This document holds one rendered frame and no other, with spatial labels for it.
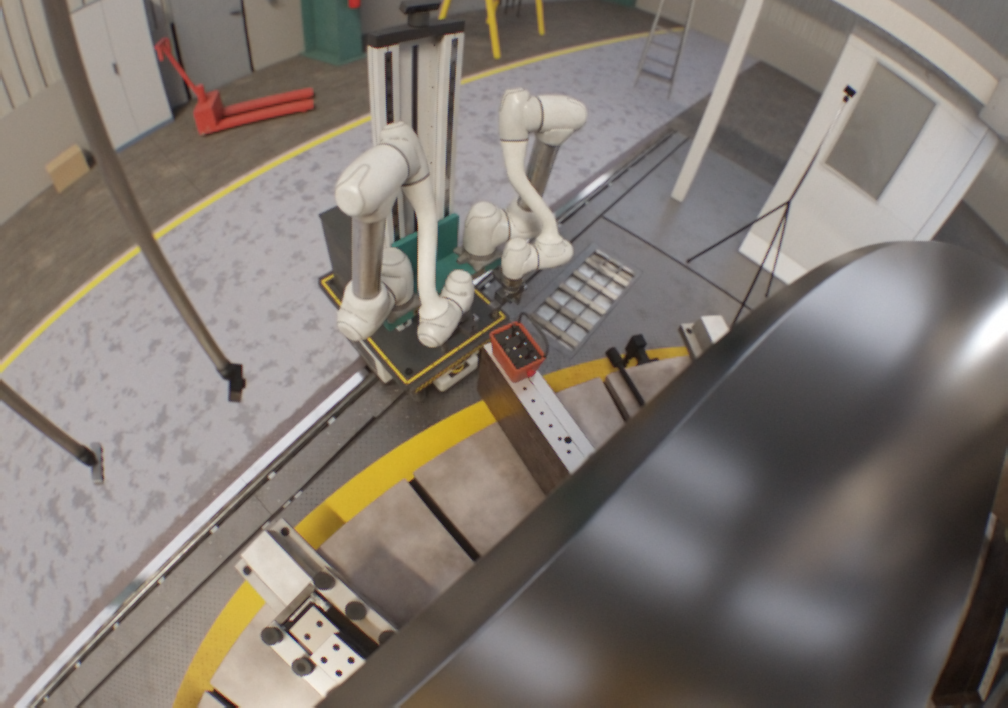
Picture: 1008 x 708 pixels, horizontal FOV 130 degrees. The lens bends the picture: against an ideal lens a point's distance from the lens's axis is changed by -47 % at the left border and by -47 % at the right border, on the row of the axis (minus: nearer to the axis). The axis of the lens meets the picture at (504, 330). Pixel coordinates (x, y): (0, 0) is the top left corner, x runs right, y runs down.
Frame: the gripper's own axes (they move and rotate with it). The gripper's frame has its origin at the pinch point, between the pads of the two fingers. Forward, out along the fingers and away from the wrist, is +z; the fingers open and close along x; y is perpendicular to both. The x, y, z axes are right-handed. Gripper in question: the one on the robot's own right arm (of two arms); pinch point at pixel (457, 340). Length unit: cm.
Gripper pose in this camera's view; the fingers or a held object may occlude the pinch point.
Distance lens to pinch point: 181.2
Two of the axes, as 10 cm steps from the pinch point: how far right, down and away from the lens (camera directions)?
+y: -6.8, -6.3, 3.8
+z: -1.1, 6.0, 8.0
